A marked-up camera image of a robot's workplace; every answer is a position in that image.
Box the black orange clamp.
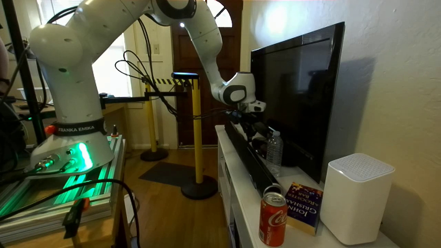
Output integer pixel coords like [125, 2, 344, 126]
[62, 197, 91, 239]

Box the blue paperback book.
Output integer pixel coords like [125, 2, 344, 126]
[285, 182, 324, 236]

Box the clear plastic water bottle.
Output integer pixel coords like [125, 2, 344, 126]
[266, 130, 284, 177]

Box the black flat television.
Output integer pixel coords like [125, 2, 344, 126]
[250, 22, 346, 184]

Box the red soda can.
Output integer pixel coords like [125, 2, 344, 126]
[258, 192, 288, 247]

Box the black cable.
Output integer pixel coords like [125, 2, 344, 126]
[0, 178, 141, 248]

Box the white box speaker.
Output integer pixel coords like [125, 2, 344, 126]
[320, 153, 396, 246]

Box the window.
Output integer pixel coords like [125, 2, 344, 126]
[37, 0, 133, 98]

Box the brown wooden door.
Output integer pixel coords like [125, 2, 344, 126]
[171, 0, 244, 148]

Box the black yellow barrier belt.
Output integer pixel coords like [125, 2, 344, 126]
[152, 78, 186, 86]

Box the yellow stanchion post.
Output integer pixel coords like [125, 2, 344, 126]
[140, 76, 169, 162]
[181, 79, 218, 200]

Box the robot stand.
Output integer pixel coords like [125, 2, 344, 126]
[0, 134, 132, 248]

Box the long black soundbar speaker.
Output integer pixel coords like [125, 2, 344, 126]
[224, 121, 282, 197]

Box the dark floor mat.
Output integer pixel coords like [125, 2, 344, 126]
[139, 161, 197, 188]

